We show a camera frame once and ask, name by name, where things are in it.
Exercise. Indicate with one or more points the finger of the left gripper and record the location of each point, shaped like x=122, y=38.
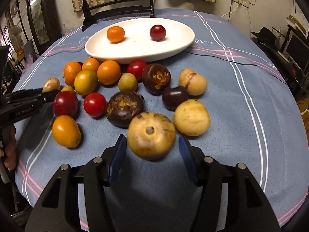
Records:
x=46, y=97
x=20, y=95

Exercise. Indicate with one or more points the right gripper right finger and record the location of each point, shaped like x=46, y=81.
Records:
x=204, y=172

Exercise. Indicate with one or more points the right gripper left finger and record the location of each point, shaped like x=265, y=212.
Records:
x=98, y=174

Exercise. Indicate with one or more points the small tan fruit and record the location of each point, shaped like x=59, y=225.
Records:
x=51, y=84

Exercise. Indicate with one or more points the orange mandarin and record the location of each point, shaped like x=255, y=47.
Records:
x=91, y=64
x=115, y=34
x=108, y=72
x=70, y=71

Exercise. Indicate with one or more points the orange yellow fruit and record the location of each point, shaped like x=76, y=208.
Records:
x=66, y=132

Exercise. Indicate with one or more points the yellow green citrus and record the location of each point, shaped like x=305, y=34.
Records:
x=85, y=82

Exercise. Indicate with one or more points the red tomato front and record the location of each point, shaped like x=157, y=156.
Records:
x=95, y=104

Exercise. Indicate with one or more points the red tomato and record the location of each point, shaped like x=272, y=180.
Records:
x=95, y=104
x=136, y=68

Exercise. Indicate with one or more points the orange mandarin back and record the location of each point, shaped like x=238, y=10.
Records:
x=91, y=64

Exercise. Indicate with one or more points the pale yellow round fruit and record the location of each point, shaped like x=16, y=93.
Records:
x=191, y=118

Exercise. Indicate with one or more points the large tan round fruit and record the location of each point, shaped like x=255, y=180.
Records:
x=151, y=135

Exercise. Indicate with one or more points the dark brown mangosteen front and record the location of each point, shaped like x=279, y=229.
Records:
x=123, y=107

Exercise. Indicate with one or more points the dark brown mangosteen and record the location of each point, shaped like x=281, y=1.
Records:
x=156, y=78
x=123, y=107

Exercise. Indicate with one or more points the dark purple plum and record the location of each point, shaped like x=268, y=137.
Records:
x=173, y=97

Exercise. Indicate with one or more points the small olive green fruit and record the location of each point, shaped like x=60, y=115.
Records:
x=128, y=82

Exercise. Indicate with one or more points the tan fruit with purple streak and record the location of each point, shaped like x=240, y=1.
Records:
x=194, y=83

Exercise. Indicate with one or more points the dark brown mangosteen back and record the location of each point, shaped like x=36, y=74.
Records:
x=156, y=78

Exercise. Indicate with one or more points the person's left hand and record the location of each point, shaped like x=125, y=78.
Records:
x=10, y=151

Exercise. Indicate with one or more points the standing electric fan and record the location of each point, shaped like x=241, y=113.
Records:
x=15, y=38

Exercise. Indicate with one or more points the blue striped tablecloth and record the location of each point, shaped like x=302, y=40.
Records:
x=254, y=120

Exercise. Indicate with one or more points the dark framed picture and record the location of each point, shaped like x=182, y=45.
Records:
x=44, y=23

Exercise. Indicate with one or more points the white oval plate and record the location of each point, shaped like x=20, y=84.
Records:
x=138, y=44

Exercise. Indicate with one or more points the computer monitor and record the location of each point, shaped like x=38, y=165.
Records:
x=297, y=50

